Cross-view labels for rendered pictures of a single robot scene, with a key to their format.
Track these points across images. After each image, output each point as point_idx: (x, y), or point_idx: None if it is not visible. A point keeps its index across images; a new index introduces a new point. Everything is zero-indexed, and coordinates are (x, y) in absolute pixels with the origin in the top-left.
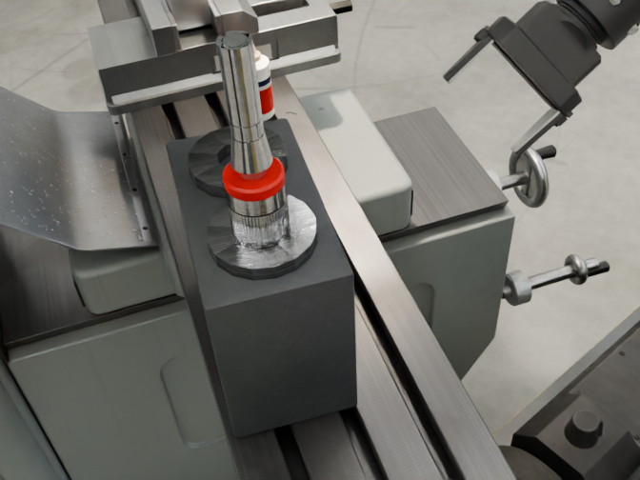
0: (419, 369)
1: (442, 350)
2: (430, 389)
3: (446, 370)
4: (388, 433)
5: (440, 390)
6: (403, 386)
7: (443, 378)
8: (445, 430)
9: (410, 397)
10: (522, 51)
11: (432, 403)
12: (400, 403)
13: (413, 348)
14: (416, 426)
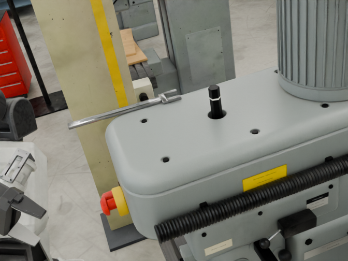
0: (173, 253)
1: (167, 258)
2: (171, 249)
3: (167, 254)
4: (181, 239)
5: (169, 248)
6: (177, 256)
7: (168, 251)
8: (169, 241)
9: (176, 254)
10: None
11: (171, 246)
12: (178, 245)
13: (174, 258)
14: (175, 241)
